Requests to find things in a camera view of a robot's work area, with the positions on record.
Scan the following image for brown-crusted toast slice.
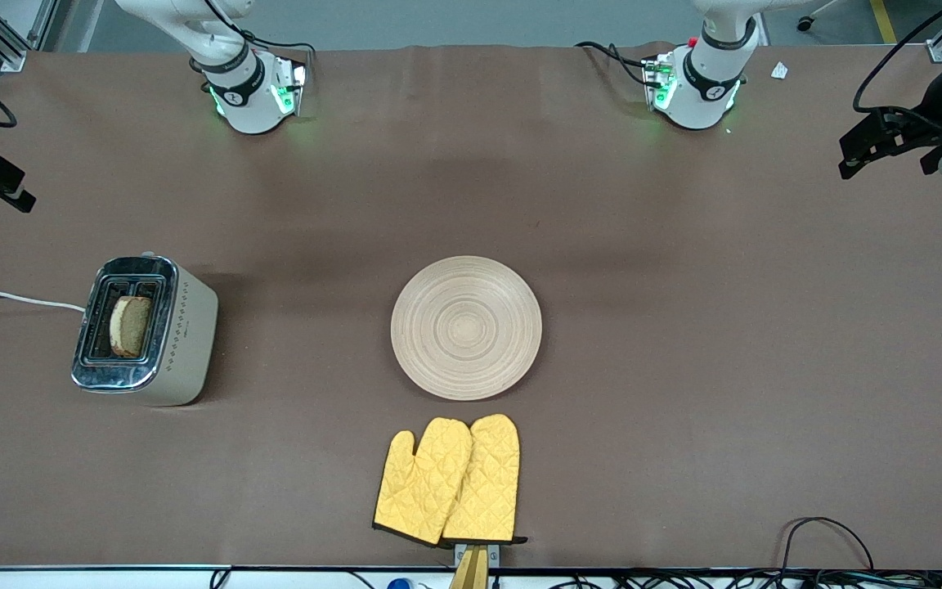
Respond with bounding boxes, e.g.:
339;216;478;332
109;295;155;359

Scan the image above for round pale wooden plate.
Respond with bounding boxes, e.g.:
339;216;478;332
390;255;544;402

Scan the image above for beige chrome two-slot toaster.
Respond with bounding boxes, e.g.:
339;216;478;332
70;252;219;407

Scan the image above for yellow quilted oven mitt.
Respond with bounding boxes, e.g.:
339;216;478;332
442;413;528;546
372;417;474;547

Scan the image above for pale wooden stick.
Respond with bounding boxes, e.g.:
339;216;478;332
448;546;490;589

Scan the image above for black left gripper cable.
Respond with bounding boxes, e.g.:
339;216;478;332
852;0;942;132

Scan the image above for black left arm base cable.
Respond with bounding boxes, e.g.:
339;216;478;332
575;40;658;88

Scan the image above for black arm base cable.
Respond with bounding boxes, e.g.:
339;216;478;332
203;0;318;58
575;40;658;88

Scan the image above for black right arm base cable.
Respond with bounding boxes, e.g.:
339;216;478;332
203;0;318;58

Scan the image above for black looping cable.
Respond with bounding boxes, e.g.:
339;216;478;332
777;516;877;573

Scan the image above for black cable bundle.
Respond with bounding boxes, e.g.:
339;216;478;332
491;569;942;589

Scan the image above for small metal bracket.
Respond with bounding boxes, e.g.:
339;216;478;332
454;541;501;570

